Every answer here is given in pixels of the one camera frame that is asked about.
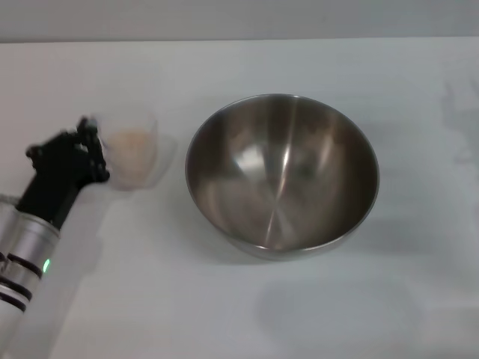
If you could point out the left robot arm silver white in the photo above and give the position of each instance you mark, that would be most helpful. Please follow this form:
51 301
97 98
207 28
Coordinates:
26 254

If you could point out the clear plastic measuring cup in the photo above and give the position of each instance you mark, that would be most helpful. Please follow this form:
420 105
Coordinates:
138 149

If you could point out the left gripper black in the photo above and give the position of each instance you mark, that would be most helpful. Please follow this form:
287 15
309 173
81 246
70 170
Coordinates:
56 175

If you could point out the stainless steel mixing bowl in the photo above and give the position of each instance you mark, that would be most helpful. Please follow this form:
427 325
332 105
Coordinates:
284 175

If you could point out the white rice grains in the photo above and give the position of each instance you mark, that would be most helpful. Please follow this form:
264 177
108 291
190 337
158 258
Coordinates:
131 147

